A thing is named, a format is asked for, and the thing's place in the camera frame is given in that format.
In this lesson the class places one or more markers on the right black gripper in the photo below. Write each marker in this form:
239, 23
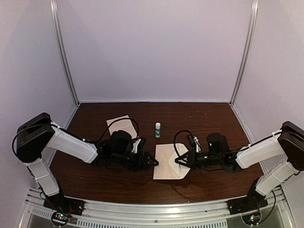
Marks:
192, 160

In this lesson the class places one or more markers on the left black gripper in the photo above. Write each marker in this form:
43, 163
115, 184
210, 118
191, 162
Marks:
141, 164

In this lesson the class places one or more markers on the beige envelope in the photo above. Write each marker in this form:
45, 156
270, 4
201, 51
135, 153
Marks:
168, 169

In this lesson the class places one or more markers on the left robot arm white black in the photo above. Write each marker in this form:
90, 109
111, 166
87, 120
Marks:
41, 132

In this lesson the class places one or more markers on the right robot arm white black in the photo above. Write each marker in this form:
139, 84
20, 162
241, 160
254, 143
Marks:
288, 141

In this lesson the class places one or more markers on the green white glue stick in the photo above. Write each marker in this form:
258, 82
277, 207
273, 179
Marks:
157, 130

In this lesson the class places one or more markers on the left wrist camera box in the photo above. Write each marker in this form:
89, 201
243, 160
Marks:
138, 145

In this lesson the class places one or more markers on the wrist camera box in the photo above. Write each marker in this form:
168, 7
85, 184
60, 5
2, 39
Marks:
138, 145
194, 143

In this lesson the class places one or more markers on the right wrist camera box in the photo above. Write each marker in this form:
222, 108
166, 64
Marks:
194, 143

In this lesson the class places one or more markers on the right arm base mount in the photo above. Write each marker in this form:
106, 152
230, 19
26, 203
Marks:
248, 207

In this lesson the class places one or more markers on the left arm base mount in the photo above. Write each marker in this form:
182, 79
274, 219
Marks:
65, 210

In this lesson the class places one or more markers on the right aluminium frame post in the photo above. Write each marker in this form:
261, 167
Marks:
248, 43

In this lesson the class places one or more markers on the aluminium frame post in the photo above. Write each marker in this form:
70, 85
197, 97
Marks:
62, 52
248, 43

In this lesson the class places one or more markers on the left aluminium frame post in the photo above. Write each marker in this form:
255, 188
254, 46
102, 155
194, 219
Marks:
62, 52

